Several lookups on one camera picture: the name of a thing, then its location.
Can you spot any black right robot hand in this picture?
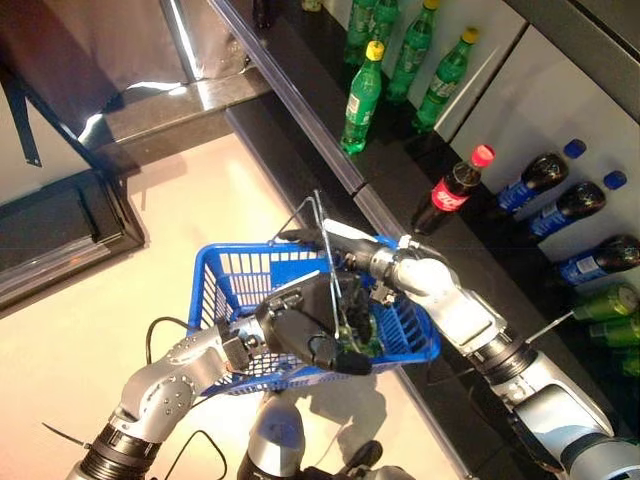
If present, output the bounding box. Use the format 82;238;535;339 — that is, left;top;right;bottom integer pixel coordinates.
276;218;402;277

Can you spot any blue plastic shopping basket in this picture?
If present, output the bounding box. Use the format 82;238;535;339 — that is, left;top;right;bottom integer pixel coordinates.
185;189;443;398

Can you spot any green soda can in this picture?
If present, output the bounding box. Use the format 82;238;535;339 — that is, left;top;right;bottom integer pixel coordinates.
571;281;640;322
610;348;640;377
344;323;384;357
587;311;640;348

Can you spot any green Sprite bottle yellow cap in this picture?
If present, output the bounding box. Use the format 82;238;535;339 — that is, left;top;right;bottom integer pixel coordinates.
343;0;377;67
386;0;442;105
411;26;481;133
339;39;387;156
373;0;401;42

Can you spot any small Pepsi bottle blue cap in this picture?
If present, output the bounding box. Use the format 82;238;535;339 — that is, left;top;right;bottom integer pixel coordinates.
492;138;587;217
523;169;628;242
556;233;640;287

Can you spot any perforated dark shelf upright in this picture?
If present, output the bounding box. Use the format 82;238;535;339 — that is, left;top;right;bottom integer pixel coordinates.
0;62;129;174

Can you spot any black shelf board clear rail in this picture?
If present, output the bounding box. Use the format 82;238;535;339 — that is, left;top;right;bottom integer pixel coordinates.
223;97;381;241
207;0;451;194
394;349;541;480
349;137;640;431

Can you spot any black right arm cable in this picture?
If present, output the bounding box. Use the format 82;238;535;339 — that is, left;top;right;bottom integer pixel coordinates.
423;357;479;389

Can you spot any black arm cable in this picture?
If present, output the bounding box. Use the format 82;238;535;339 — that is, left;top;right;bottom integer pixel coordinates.
423;357;479;389
143;314;197;369

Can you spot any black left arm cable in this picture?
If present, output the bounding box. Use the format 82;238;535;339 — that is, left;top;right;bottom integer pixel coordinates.
143;314;197;369

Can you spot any black metal post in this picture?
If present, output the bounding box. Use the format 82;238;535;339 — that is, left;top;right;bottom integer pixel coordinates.
158;0;205;84

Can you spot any dark shelf base frame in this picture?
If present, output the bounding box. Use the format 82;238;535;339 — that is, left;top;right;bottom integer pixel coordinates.
0;168;147;307

